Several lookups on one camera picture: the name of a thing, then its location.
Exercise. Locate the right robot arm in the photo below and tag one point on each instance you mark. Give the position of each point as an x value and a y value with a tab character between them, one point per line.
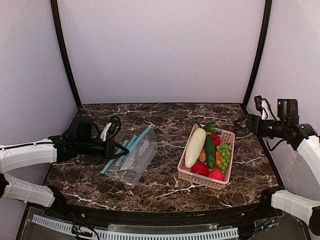
303	139

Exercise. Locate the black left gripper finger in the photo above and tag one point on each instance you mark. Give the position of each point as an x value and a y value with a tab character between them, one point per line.
118	155
119	146

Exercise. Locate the pink red fruit toy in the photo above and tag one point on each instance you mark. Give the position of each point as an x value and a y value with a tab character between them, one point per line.
216	174

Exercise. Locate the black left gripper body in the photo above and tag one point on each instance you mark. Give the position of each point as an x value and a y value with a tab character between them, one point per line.
109	149

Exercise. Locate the green cucumber toy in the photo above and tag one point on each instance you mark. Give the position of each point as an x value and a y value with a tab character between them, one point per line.
210	152

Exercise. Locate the black front rail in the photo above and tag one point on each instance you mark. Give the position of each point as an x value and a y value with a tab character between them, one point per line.
235	216

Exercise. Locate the white slotted cable duct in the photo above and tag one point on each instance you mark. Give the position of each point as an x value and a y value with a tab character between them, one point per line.
135	232

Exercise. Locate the green leaf sprig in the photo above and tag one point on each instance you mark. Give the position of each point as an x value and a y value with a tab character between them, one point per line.
209	128

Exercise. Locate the red tomato toy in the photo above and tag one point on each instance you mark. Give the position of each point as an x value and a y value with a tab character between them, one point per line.
216	139

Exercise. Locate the black frame post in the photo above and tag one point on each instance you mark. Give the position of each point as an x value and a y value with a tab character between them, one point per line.
64	53
259	52

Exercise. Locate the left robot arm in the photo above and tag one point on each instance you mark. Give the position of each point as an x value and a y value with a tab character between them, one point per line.
24	155

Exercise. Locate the black frame post left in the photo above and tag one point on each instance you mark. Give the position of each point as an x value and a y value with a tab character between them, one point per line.
64	53

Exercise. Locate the red apple toy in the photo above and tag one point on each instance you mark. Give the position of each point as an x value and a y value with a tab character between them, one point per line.
200	169

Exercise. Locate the black frame post right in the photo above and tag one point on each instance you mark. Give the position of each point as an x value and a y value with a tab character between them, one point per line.
259	52

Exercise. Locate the brown potato toy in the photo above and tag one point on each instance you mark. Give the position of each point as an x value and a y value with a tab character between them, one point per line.
203	156

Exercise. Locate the pink plastic basket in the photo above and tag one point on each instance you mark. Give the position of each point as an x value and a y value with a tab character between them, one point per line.
227	137

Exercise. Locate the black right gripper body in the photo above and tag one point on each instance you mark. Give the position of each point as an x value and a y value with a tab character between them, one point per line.
250	123

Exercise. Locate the white radish toy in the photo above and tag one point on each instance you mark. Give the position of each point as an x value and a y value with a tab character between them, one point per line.
194	147

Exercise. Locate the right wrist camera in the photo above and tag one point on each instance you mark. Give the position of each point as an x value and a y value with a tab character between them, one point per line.
262	105

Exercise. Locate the green grapes toy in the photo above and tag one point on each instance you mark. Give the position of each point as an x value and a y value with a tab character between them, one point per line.
226	153

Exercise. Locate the orange carrot toy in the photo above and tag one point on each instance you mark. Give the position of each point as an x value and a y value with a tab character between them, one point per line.
218	161

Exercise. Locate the clear zip bag blue zipper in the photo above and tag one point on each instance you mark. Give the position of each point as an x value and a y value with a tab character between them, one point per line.
142	150

